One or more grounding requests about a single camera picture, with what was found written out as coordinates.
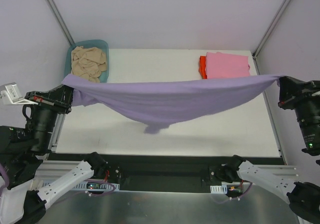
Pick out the purple t-shirt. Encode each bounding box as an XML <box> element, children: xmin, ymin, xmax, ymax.
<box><xmin>62</xmin><ymin>74</ymin><xmax>281</xmax><ymax>134</ymax></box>

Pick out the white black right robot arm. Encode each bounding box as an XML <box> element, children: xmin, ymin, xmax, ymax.
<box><xmin>212</xmin><ymin>75</ymin><xmax>320</xmax><ymax>224</ymax></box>

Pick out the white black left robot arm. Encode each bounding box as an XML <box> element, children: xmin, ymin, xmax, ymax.
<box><xmin>0</xmin><ymin>83</ymin><xmax>108</xmax><ymax>224</ymax></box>

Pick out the beige crumpled t-shirt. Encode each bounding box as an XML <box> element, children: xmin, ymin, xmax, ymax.
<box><xmin>70</xmin><ymin>46</ymin><xmax>108</xmax><ymax>83</ymax></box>

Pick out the teal plastic basket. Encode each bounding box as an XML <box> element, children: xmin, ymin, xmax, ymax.
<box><xmin>64</xmin><ymin>39</ymin><xmax>110</xmax><ymax>83</ymax></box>

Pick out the pink folded t-shirt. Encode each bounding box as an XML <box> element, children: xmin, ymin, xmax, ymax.
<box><xmin>205</xmin><ymin>52</ymin><xmax>250</xmax><ymax>79</ymax></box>

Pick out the orange folded t-shirt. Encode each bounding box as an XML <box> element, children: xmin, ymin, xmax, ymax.
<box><xmin>198</xmin><ymin>56</ymin><xmax>207</xmax><ymax>79</ymax></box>

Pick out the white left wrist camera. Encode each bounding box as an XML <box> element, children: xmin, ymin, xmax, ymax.
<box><xmin>0</xmin><ymin>82</ymin><xmax>37</xmax><ymax>105</ymax></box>

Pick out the aluminium front rail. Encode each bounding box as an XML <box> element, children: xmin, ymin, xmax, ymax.
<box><xmin>32</xmin><ymin>160</ymin><xmax>301</xmax><ymax>192</ymax></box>

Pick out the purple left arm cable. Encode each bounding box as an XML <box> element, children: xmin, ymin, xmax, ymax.
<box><xmin>0</xmin><ymin>163</ymin><xmax>117</xmax><ymax>199</ymax></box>

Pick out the right aluminium frame post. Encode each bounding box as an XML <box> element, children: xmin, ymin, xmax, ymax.
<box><xmin>252</xmin><ymin>0</ymin><xmax>293</xmax><ymax>60</ymax></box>

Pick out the aluminium frame post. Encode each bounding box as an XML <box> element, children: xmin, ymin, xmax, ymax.
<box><xmin>252</xmin><ymin>0</ymin><xmax>293</xmax><ymax>60</ymax></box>
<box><xmin>45</xmin><ymin>0</ymin><xmax>75</xmax><ymax>46</ymax></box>

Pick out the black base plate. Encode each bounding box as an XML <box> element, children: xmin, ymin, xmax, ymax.
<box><xmin>84</xmin><ymin>152</ymin><xmax>246</xmax><ymax>194</ymax></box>

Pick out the left aluminium frame post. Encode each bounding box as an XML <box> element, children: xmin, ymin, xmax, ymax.
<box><xmin>45</xmin><ymin>0</ymin><xmax>75</xmax><ymax>46</ymax></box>

